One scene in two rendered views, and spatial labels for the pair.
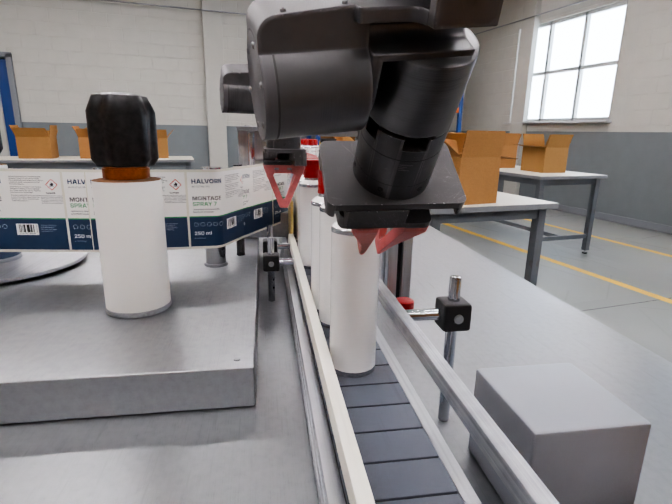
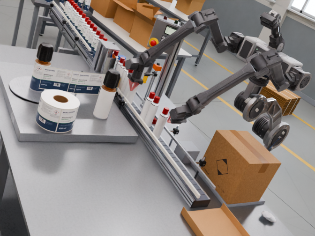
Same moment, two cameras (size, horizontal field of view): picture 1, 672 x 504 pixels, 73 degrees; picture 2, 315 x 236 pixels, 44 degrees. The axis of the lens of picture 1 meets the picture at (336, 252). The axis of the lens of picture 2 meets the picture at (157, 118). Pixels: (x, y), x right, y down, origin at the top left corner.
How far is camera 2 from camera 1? 1.87 m
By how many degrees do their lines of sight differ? 29
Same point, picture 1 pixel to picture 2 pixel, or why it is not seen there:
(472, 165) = not seen: hidden behind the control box
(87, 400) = (109, 139)
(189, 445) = (130, 149)
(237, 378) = (135, 137)
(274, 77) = (177, 116)
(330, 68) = (181, 115)
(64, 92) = not seen: outside the picture
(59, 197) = (69, 77)
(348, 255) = (162, 120)
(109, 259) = (102, 106)
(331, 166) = not seen: hidden behind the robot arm
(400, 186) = (180, 120)
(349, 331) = (158, 132)
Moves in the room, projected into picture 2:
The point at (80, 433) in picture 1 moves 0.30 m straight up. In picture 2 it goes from (110, 145) to (126, 99)
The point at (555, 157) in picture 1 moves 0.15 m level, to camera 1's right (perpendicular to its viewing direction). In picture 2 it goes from (195, 7) to (203, 10)
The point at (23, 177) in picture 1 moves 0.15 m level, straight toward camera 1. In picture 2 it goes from (61, 71) to (79, 83)
